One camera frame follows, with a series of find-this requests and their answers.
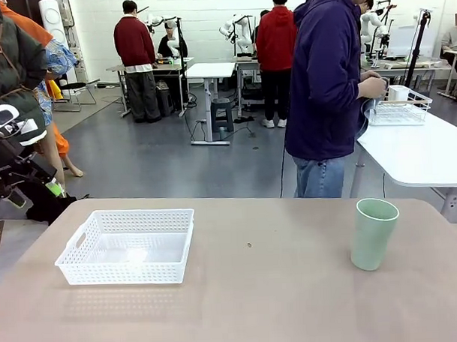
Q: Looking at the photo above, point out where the person in dark red sweater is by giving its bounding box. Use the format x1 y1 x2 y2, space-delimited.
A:
112 0 163 125

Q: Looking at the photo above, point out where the person's right hand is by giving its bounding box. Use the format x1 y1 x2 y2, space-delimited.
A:
358 76 387 101

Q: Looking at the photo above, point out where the white box container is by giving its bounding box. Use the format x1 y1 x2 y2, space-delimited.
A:
387 85 407 103

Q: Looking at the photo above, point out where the dark green puffer jacket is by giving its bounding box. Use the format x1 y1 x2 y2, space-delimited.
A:
0 0 51 149

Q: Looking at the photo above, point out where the grey plastic stool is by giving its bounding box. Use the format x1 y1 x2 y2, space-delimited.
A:
209 97 236 134

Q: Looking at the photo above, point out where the seated person in black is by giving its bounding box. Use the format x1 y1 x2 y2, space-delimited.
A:
156 20 188 59

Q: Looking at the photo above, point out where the pale green plastic cup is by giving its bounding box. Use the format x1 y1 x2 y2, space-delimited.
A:
348 196 401 272

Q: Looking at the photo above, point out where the white tower fan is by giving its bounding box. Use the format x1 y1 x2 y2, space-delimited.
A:
38 0 78 86

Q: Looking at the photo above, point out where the bare mannequin leg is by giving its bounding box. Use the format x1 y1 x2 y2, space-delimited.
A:
34 127 86 200

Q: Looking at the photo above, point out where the white wire dish rack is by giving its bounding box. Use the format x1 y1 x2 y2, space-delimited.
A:
367 88 434 128

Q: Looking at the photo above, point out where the person in red hoodie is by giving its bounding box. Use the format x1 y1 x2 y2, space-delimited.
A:
254 0 301 130

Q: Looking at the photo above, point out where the black stand pole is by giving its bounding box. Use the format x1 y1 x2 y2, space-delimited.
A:
175 16 187 68

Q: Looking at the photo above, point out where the seated person in light top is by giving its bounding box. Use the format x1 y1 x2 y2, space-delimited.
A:
439 14 457 97

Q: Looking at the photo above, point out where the grey-blue cleaning cloth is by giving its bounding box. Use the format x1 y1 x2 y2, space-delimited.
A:
355 97 382 140

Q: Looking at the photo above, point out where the black camera tripod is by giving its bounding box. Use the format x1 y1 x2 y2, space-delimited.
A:
401 8 436 89

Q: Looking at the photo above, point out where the black bag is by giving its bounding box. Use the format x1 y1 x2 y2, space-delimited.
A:
26 194 80 227

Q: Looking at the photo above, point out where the black equipment case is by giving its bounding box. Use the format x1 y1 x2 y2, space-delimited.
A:
155 80 175 117

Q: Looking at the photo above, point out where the wooden top work desk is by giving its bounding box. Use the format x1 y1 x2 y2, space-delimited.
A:
105 55 197 120
233 55 265 118

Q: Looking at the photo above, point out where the white standing desk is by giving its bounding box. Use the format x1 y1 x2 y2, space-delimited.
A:
185 61 239 147

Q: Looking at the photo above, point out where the person's left hand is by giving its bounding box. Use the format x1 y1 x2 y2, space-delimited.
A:
360 69 383 83

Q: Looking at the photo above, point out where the white perforated plastic basket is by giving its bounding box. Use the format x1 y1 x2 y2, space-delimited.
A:
52 206 198 290

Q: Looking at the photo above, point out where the person in purple jacket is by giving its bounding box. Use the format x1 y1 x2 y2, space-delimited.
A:
281 0 388 200

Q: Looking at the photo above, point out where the orange garment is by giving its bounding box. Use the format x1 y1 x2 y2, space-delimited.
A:
0 0 71 161

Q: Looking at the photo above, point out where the blue patterned garment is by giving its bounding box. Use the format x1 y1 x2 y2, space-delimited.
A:
35 37 80 126

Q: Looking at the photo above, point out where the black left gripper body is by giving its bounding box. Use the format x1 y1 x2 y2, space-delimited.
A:
0 141 60 201

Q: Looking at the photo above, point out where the black metal chair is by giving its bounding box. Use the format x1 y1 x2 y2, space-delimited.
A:
52 78 102 114

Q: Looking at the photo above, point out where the white board panel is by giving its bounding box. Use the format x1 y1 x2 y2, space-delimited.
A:
386 24 435 59

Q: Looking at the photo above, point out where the white side table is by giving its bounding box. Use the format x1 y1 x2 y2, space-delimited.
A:
356 100 457 227

